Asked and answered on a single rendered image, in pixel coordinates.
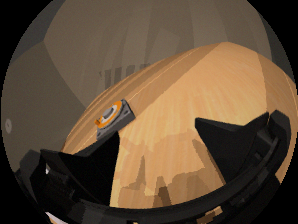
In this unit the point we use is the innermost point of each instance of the orange round plate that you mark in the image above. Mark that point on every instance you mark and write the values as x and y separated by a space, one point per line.
105 122

